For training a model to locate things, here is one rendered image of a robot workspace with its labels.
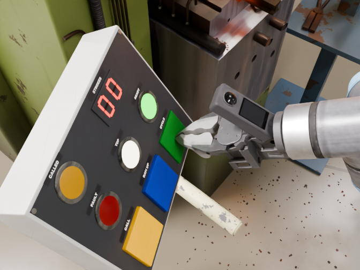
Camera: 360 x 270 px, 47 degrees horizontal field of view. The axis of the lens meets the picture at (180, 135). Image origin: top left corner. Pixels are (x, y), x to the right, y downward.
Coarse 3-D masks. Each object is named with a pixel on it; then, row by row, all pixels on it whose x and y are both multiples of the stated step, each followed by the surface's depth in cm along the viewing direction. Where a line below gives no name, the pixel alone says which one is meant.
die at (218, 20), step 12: (156, 0) 108; (168, 0) 105; (180, 0) 104; (192, 0) 104; (204, 0) 103; (216, 0) 102; (228, 0) 102; (180, 12) 105; (192, 12) 102; (204, 12) 101; (216, 12) 101; (228, 12) 105; (192, 24) 105; (204, 24) 102; (216, 24) 104
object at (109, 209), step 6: (108, 198) 62; (114, 198) 63; (102, 204) 61; (108, 204) 62; (114, 204) 63; (102, 210) 61; (108, 210) 62; (114, 210) 63; (102, 216) 61; (108, 216) 62; (114, 216) 63; (102, 222) 61; (108, 222) 62; (114, 222) 63
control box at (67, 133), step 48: (96, 48) 66; (96, 96) 62; (48, 144) 57; (96, 144) 62; (144, 144) 71; (0, 192) 56; (48, 192) 54; (96, 192) 61; (48, 240) 58; (96, 240) 60
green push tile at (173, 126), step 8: (168, 120) 77; (176, 120) 80; (168, 128) 77; (176, 128) 79; (184, 128) 82; (168, 136) 77; (160, 144) 75; (168, 144) 77; (176, 144) 79; (168, 152) 77; (176, 152) 79; (176, 160) 79
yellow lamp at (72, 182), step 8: (72, 168) 57; (64, 176) 56; (72, 176) 57; (80, 176) 58; (64, 184) 55; (72, 184) 57; (80, 184) 58; (64, 192) 55; (72, 192) 56; (80, 192) 58
